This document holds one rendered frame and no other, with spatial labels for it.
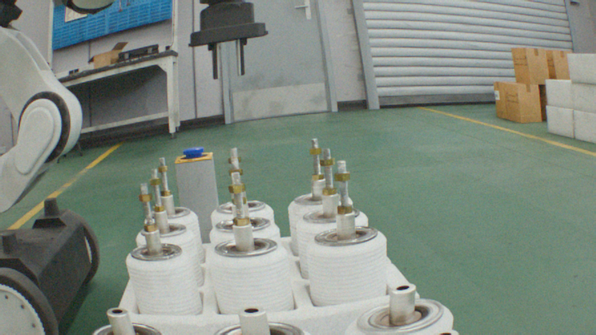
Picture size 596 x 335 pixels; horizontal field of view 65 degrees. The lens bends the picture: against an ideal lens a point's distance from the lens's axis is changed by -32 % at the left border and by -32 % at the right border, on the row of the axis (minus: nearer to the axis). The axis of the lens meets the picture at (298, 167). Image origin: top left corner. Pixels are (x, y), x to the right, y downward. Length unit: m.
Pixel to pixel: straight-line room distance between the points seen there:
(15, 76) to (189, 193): 0.48
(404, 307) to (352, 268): 0.26
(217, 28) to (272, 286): 0.41
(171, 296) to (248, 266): 0.11
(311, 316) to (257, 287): 0.07
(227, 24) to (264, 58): 4.92
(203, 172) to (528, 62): 3.57
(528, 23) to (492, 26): 0.62
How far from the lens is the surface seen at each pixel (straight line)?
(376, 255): 0.75
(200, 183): 1.13
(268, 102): 5.88
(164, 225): 0.88
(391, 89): 6.01
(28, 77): 1.13
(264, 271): 0.73
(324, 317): 0.72
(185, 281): 0.75
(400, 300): 0.48
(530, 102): 4.44
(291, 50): 5.89
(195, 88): 5.87
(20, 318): 0.99
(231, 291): 0.74
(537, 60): 4.50
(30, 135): 1.07
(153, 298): 0.75
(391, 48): 6.02
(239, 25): 0.95
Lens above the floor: 0.45
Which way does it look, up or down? 9 degrees down
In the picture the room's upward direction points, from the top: 6 degrees counter-clockwise
